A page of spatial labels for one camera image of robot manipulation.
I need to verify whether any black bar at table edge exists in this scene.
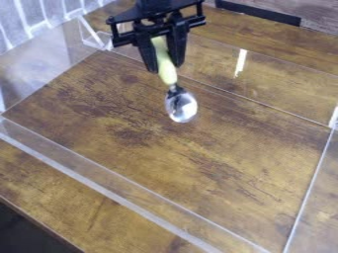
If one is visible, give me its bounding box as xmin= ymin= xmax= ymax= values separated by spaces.
xmin=214 ymin=0 xmax=300 ymax=27

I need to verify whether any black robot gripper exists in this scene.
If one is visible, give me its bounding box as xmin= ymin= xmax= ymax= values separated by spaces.
xmin=105 ymin=0 xmax=205 ymax=73

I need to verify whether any clear acrylic tray enclosure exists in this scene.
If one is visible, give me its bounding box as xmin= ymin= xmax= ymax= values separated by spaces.
xmin=0 ymin=19 xmax=338 ymax=253

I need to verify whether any clear acrylic triangular bracket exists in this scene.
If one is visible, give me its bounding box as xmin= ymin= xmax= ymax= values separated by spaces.
xmin=77 ymin=16 xmax=113 ymax=51

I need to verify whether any green handled metal spoon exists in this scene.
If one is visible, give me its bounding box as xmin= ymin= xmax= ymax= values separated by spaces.
xmin=152 ymin=37 xmax=197 ymax=124

